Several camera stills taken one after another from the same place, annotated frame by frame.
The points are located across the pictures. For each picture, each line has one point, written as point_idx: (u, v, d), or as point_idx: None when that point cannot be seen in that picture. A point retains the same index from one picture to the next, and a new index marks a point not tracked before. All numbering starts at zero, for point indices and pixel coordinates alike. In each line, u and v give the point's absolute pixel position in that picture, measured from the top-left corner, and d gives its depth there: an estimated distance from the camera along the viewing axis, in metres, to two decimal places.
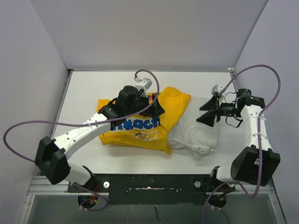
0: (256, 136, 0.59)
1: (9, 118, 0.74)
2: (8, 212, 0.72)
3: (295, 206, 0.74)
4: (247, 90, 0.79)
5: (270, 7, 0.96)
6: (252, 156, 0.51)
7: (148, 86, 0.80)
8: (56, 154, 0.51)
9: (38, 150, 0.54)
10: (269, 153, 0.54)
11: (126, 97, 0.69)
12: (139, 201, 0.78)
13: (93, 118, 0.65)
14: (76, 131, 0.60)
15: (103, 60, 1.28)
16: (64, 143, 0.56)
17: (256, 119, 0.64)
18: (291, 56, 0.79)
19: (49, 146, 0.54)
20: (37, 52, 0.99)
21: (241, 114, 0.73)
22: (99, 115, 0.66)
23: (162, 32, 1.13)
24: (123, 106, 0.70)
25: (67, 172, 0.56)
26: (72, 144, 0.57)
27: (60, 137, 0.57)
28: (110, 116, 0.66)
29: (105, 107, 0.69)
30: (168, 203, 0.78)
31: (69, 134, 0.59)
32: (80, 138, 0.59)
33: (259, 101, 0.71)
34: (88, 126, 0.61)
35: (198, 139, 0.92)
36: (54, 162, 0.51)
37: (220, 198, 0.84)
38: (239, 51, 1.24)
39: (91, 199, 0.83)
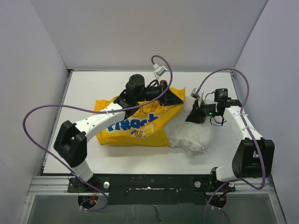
0: (245, 129, 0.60)
1: (8, 118, 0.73)
2: (7, 212, 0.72)
3: (295, 206, 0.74)
4: (224, 89, 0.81)
5: (270, 7, 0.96)
6: (250, 147, 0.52)
7: (160, 73, 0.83)
8: (77, 136, 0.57)
9: (60, 133, 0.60)
10: (263, 141, 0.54)
11: (132, 88, 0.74)
12: (139, 201, 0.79)
13: (109, 108, 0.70)
14: (95, 118, 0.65)
15: (103, 60, 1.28)
16: (84, 126, 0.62)
17: (239, 116, 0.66)
18: (291, 56, 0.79)
19: (71, 129, 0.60)
20: (37, 52, 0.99)
21: (224, 116, 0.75)
22: (114, 104, 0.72)
23: (162, 32, 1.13)
24: (133, 97, 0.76)
25: (82, 157, 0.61)
26: (92, 128, 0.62)
27: (81, 122, 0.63)
28: (124, 106, 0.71)
29: (119, 98, 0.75)
30: (168, 202, 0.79)
31: (88, 120, 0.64)
32: (98, 123, 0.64)
33: (235, 102, 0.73)
34: (106, 113, 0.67)
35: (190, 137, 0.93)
36: (75, 144, 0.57)
37: (220, 198, 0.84)
38: (239, 51, 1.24)
39: (91, 199, 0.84)
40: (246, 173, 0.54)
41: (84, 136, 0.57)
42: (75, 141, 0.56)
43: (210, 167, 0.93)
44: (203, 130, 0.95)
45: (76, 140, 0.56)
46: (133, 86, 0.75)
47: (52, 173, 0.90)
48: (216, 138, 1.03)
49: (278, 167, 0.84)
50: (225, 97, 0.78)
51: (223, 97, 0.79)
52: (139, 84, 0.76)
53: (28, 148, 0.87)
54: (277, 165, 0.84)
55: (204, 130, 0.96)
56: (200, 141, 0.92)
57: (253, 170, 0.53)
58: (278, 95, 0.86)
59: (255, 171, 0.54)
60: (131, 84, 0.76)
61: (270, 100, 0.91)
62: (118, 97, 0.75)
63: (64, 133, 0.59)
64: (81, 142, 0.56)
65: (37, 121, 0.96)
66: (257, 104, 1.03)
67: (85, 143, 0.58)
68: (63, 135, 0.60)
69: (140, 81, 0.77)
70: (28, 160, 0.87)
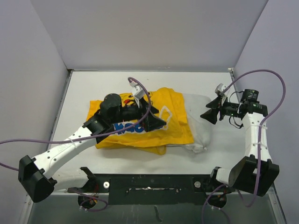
0: (256, 145, 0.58)
1: (8, 118, 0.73)
2: (7, 212, 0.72)
3: (295, 206, 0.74)
4: (254, 91, 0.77)
5: (271, 7, 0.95)
6: (252, 165, 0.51)
7: (139, 95, 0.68)
8: (35, 176, 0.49)
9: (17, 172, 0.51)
10: (268, 164, 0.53)
11: (106, 110, 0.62)
12: (139, 201, 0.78)
13: (76, 133, 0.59)
14: (58, 149, 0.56)
15: (103, 60, 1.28)
16: (44, 162, 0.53)
17: (257, 127, 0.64)
18: (291, 56, 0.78)
19: (29, 166, 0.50)
20: (37, 52, 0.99)
21: (243, 119, 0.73)
22: (83, 128, 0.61)
23: (162, 32, 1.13)
24: (107, 118, 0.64)
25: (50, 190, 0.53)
26: (53, 163, 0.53)
27: (40, 157, 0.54)
28: (96, 129, 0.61)
29: (91, 118, 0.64)
30: (168, 203, 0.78)
31: (49, 153, 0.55)
32: (61, 157, 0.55)
33: (261, 108, 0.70)
34: (70, 143, 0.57)
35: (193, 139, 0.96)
36: (32, 183, 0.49)
37: (220, 198, 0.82)
38: (239, 51, 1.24)
39: (91, 199, 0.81)
40: (238, 185, 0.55)
41: (41, 176, 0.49)
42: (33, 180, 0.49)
43: (210, 167, 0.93)
44: (202, 129, 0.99)
45: (32, 180, 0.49)
46: (108, 107, 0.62)
47: None
48: (215, 138, 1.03)
49: (279, 168, 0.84)
50: (253, 100, 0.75)
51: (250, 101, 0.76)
52: (115, 106, 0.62)
53: (28, 149, 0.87)
54: (278, 165, 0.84)
55: (202, 129, 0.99)
56: (202, 143, 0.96)
57: (247, 184, 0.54)
58: (278, 96, 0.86)
59: (249, 186, 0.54)
60: (106, 105, 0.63)
61: (271, 100, 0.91)
62: (92, 117, 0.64)
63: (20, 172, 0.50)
64: (39, 182, 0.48)
65: (37, 121, 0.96)
66: None
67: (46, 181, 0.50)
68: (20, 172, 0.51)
69: (117, 101, 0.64)
70: None
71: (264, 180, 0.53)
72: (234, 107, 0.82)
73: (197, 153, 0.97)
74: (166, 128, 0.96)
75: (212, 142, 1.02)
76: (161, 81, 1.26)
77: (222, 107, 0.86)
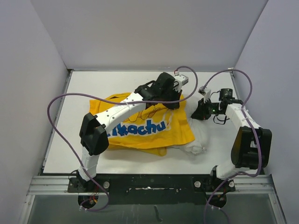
0: (245, 120, 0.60)
1: (8, 118, 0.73)
2: (8, 212, 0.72)
3: (295, 206, 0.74)
4: (229, 89, 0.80)
5: (270, 7, 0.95)
6: (248, 134, 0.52)
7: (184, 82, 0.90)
8: (98, 129, 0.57)
9: (83, 125, 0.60)
10: (261, 130, 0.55)
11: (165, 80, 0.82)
12: (139, 201, 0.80)
13: (129, 98, 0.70)
14: (115, 109, 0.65)
15: (103, 60, 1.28)
16: (104, 119, 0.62)
17: (240, 110, 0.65)
18: (291, 56, 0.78)
19: (92, 122, 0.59)
20: (37, 52, 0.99)
21: (226, 113, 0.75)
22: (136, 94, 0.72)
23: (162, 32, 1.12)
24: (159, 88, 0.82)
25: (105, 146, 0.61)
26: (111, 121, 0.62)
27: (101, 115, 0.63)
28: (146, 94, 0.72)
29: (141, 87, 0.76)
30: (168, 202, 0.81)
31: (108, 112, 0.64)
32: (117, 115, 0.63)
33: (238, 101, 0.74)
34: (125, 105, 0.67)
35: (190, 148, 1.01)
36: (95, 136, 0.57)
37: (220, 198, 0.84)
38: (239, 51, 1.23)
39: (91, 198, 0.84)
40: (243, 161, 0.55)
41: (103, 129, 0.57)
42: (96, 133, 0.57)
43: (210, 167, 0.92)
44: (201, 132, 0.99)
45: (96, 132, 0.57)
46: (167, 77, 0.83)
47: (52, 173, 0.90)
48: (215, 138, 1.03)
49: (279, 167, 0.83)
50: (230, 96, 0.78)
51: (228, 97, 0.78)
52: (172, 78, 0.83)
53: (28, 148, 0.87)
54: (278, 165, 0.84)
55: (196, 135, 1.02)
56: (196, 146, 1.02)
57: (251, 157, 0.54)
58: (278, 95, 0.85)
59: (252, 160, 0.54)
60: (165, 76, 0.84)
61: (271, 100, 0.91)
62: (140, 87, 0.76)
63: (87, 124, 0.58)
64: (101, 135, 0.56)
65: (38, 121, 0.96)
66: (257, 104, 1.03)
67: (106, 136, 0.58)
68: (85, 126, 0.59)
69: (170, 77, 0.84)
70: (28, 159, 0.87)
71: (265, 150, 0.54)
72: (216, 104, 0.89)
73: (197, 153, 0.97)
74: (169, 129, 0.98)
75: (212, 141, 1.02)
76: None
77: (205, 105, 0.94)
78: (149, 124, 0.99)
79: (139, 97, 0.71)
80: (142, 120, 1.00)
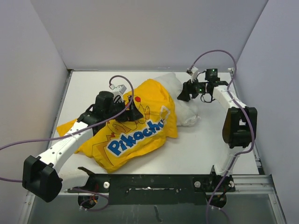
0: (231, 101, 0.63)
1: (9, 119, 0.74)
2: (8, 212, 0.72)
3: (294, 206, 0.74)
4: (215, 69, 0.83)
5: (271, 8, 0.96)
6: (235, 114, 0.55)
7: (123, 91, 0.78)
8: (44, 172, 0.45)
9: (24, 172, 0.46)
10: (247, 108, 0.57)
11: (103, 101, 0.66)
12: (139, 202, 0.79)
13: (73, 129, 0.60)
14: (60, 143, 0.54)
15: (103, 60, 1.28)
16: (50, 157, 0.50)
17: (226, 92, 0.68)
18: (291, 56, 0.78)
19: (37, 165, 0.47)
20: (37, 52, 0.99)
21: (213, 94, 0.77)
22: (79, 123, 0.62)
23: (162, 32, 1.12)
24: (101, 110, 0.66)
25: (59, 185, 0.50)
26: (59, 157, 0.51)
27: (45, 154, 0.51)
28: (91, 121, 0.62)
29: (83, 114, 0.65)
30: (169, 202, 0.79)
31: (53, 149, 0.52)
32: (66, 150, 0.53)
33: (223, 83, 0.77)
34: (71, 136, 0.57)
35: (181, 114, 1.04)
36: (44, 180, 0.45)
37: (220, 198, 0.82)
38: (239, 51, 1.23)
39: (91, 199, 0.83)
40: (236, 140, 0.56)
41: (52, 169, 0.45)
42: (43, 177, 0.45)
43: (209, 167, 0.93)
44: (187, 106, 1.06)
45: (43, 176, 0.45)
46: (104, 98, 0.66)
47: None
48: (214, 138, 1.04)
49: (279, 168, 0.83)
50: (215, 77, 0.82)
51: (213, 77, 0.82)
52: (110, 96, 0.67)
53: (27, 149, 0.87)
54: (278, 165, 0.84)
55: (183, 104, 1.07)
56: (186, 108, 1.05)
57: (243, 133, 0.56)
58: (278, 96, 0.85)
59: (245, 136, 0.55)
60: (102, 96, 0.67)
61: (270, 101, 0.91)
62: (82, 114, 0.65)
63: (29, 172, 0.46)
64: (51, 176, 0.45)
65: (37, 121, 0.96)
66: (257, 104, 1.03)
67: (55, 175, 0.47)
68: (29, 173, 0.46)
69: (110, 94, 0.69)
70: None
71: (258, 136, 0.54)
72: (202, 84, 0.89)
73: (196, 153, 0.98)
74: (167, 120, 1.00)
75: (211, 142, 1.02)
76: None
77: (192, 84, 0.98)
78: (152, 125, 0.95)
79: (84, 124, 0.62)
80: (142, 123, 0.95)
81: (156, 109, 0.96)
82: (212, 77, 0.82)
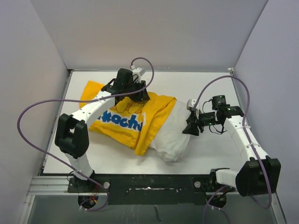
0: (250, 147, 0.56)
1: (9, 119, 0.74)
2: (8, 212, 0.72)
3: (295, 206, 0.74)
4: (221, 96, 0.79)
5: (270, 8, 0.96)
6: (255, 170, 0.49)
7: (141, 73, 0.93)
8: (77, 125, 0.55)
9: (59, 128, 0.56)
10: (268, 161, 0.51)
11: (124, 75, 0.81)
12: (139, 201, 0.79)
13: (98, 96, 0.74)
14: (89, 106, 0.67)
15: (103, 60, 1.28)
16: (81, 115, 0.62)
17: (242, 129, 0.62)
18: (291, 57, 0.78)
19: (69, 121, 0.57)
20: (37, 52, 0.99)
21: (224, 124, 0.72)
22: (103, 92, 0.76)
23: (163, 32, 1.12)
24: (121, 84, 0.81)
25: (86, 142, 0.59)
26: (89, 116, 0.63)
27: (77, 113, 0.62)
28: (113, 93, 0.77)
29: (106, 86, 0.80)
30: (169, 203, 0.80)
31: (83, 109, 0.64)
32: (93, 111, 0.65)
33: (237, 110, 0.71)
34: (98, 101, 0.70)
35: (159, 140, 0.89)
36: (76, 133, 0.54)
37: (220, 198, 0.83)
38: (239, 51, 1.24)
39: (91, 199, 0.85)
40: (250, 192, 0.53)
41: (84, 123, 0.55)
42: (76, 130, 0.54)
43: (209, 167, 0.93)
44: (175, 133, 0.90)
45: (76, 129, 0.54)
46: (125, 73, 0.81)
47: (52, 173, 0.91)
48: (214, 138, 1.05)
49: None
50: (224, 104, 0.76)
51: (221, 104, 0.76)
52: (130, 72, 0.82)
53: (28, 149, 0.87)
54: (278, 165, 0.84)
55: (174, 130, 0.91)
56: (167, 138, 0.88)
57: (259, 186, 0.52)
58: (278, 96, 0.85)
59: (261, 189, 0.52)
60: (123, 72, 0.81)
61: (271, 101, 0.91)
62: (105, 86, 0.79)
63: (64, 127, 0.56)
64: (83, 129, 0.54)
65: (37, 121, 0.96)
66: (257, 104, 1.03)
67: (86, 131, 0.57)
68: (62, 128, 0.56)
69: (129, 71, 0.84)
70: (28, 160, 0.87)
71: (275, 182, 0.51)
72: (210, 116, 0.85)
73: (196, 153, 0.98)
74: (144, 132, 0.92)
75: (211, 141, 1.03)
76: (160, 80, 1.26)
77: (198, 119, 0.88)
78: (132, 119, 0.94)
79: (107, 94, 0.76)
80: (127, 113, 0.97)
81: (150, 111, 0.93)
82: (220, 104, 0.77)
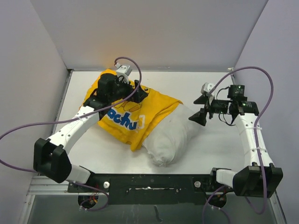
0: (255, 151, 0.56)
1: (9, 119, 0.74)
2: (8, 212, 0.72)
3: (295, 206, 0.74)
4: (240, 87, 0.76)
5: (270, 8, 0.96)
6: (255, 174, 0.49)
7: (128, 72, 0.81)
8: (54, 152, 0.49)
9: (35, 154, 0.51)
10: (271, 168, 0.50)
11: (105, 85, 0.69)
12: (139, 201, 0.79)
13: (80, 112, 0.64)
14: (68, 127, 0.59)
15: (103, 60, 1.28)
16: (60, 139, 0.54)
17: (252, 130, 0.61)
18: (290, 56, 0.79)
19: (46, 146, 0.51)
20: (37, 52, 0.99)
21: (235, 119, 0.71)
22: (85, 107, 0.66)
23: (162, 32, 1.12)
24: (104, 94, 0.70)
25: (68, 166, 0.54)
26: (68, 139, 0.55)
27: (54, 136, 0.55)
28: (96, 107, 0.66)
29: (88, 99, 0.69)
30: (168, 202, 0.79)
31: (62, 131, 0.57)
32: (74, 132, 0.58)
33: (252, 107, 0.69)
34: (78, 120, 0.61)
35: (150, 143, 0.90)
36: (54, 160, 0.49)
37: (220, 198, 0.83)
38: (239, 51, 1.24)
39: (91, 198, 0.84)
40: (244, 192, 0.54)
41: (62, 150, 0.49)
42: (53, 157, 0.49)
43: (209, 167, 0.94)
44: (170, 135, 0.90)
45: (54, 156, 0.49)
46: (106, 81, 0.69)
47: None
48: (214, 138, 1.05)
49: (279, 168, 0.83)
50: (240, 96, 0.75)
51: (238, 95, 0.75)
52: (112, 80, 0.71)
53: (28, 148, 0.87)
54: (278, 165, 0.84)
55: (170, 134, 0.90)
56: (158, 142, 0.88)
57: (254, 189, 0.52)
58: (278, 95, 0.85)
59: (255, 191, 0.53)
60: (104, 80, 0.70)
61: (270, 101, 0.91)
62: (88, 100, 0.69)
63: (39, 153, 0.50)
64: (61, 156, 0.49)
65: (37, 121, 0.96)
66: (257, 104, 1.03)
67: (66, 156, 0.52)
68: (39, 155, 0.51)
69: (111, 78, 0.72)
70: (27, 160, 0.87)
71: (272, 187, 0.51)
72: (223, 104, 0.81)
73: (196, 153, 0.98)
74: (137, 131, 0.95)
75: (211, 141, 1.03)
76: (161, 80, 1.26)
77: (210, 105, 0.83)
78: (126, 117, 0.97)
79: (89, 108, 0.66)
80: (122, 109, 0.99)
81: (150, 114, 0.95)
82: (237, 94, 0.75)
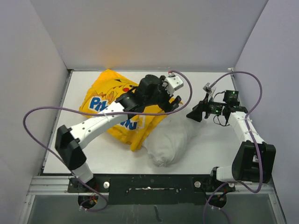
0: (248, 134, 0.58)
1: (9, 119, 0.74)
2: (8, 212, 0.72)
3: (294, 206, 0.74)
4: (234, 92, 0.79)
5: (270, 8, 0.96)
6: (251, 150, 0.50)
7: (176, 88, 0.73)
8: (71, 143, 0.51)
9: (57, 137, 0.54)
10: (265, 145, 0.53)
11: (146, 86, 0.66)
12: (139, 201, 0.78)
13: (110, 108, 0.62)
14: (92, 121, 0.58)
15: (103, 60, 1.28)
16: (79, 132, 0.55)
17: (244, 121, 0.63)
18: (290, 57, 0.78)
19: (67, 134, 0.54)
20: (37, 52, 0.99)
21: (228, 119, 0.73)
22: (117, 104, 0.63)
23: (162, 32, 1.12)
24: (142, 95, 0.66)
25: (82, 159, 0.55)
26: (87, 134, 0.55)
27: (76, 127, 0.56)
28: (129, 106, 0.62)
29: (124, 95, 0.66)
30: (169, 203, 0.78)
31: (84, 124, 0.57)
32: (95, 128, 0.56)
33: (241, 108, 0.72)
34: (104, 116, 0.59)
35: (151, 143, 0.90)
36: (69, 150, 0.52)
37: (220, 198, 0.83)
38: (239, 52, 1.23)
39: (91, 198, 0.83)
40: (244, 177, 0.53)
41: (77, 144, 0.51)
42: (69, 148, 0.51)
43: (209, 167, 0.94)
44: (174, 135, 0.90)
45: (70, 147, 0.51)
46: (148, 84, 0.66)
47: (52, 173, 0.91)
48: (214, 138, 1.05)
49: (279, 168, 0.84)
50: (233, 101, 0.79)
51: (231, 100, 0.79)
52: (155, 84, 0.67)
53: (28, 148, 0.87)
54: (278, 165, 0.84)
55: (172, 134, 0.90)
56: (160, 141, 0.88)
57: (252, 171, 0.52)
58: (277, 96, 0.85)
59: (254, 176, 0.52)
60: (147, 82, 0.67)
61: (270, 101, 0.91)
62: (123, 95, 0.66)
63: (60, 138, 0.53)
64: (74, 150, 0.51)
65: (38, 121, 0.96)
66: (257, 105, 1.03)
67: (81, 150, 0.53)
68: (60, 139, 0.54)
69: (157, 81, 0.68)
70: (28, 160, 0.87)
71: (267, 167, 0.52)
72: (218, 105, 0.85)
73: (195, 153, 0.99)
74: (138, 131, 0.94)
75: (210, 141, 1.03)
76: None
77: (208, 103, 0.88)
78: None
79: (121, 107, 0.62)
80: None
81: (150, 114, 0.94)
82: (231, 99, 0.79)
